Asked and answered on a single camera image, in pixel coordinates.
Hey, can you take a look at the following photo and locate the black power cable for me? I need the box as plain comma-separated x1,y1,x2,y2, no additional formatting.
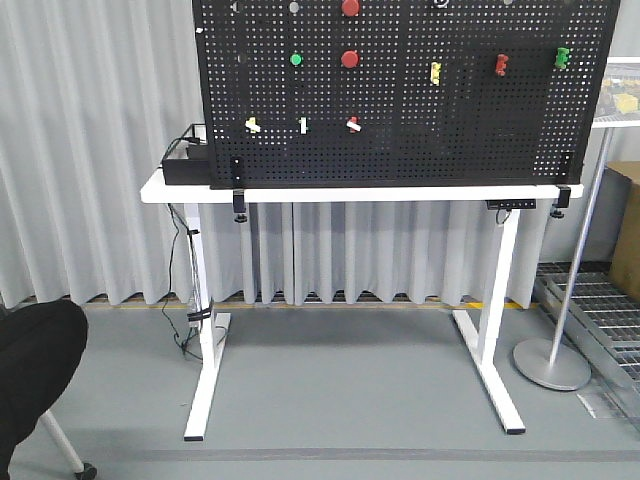
158,202,227,359

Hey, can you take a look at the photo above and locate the upper red push button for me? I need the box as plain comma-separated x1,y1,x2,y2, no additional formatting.
341,0,361,17

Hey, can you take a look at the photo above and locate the grey curtain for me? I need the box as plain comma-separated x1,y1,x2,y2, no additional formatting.
0,0,556,309

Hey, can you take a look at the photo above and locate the white standing desk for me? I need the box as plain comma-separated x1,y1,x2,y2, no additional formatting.
140,170,584,442

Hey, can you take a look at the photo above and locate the yellow toggle switch lower left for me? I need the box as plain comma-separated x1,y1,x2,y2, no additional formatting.
245,117,261,134

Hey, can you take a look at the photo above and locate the desk height control panel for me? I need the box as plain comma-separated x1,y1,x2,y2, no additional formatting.
486,199,537,211

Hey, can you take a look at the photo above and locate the red push button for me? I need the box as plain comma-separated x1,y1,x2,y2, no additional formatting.
341,0,361,17
340,50,361,69

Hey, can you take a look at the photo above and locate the right black mounting clamp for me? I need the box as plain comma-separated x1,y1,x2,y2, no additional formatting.
550,152,575,219

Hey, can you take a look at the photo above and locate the black chair with white leg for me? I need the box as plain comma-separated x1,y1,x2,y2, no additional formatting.
1,299,88,479

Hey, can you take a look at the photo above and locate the green round push button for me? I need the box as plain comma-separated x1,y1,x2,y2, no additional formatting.
290,53,303,66

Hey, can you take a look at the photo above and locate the metal floor grating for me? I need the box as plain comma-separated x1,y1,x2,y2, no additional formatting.
534,262,639,428

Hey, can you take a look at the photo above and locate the black box on desk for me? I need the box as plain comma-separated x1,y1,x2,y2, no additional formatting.
160,123,211,185

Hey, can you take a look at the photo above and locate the lower red push button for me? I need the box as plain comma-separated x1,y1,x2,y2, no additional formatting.
340,50,361,69

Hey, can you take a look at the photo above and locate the cardboard box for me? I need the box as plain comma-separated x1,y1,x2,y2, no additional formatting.
608,161,639,301

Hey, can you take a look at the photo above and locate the left black mounting clamp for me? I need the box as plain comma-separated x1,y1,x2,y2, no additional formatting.
231,157,248,224

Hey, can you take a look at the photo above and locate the black mounting clamp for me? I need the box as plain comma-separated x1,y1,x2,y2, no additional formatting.
550,152,575,219
231,157,248,224

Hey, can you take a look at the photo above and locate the red toggle switch lower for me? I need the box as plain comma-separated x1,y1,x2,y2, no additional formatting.
346,116,362,133

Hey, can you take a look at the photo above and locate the green-white toggle switch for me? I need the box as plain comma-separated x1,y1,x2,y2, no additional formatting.
299,117,309,135

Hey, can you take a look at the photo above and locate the white sign board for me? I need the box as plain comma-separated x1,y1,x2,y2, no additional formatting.
592,56,639,129

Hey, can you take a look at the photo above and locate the grey round-base floor stand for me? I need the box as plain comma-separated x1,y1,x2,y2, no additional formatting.
512,127,614,391

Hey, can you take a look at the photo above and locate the black perforated pegboard panel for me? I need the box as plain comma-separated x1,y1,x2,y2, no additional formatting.
192,1,620,189

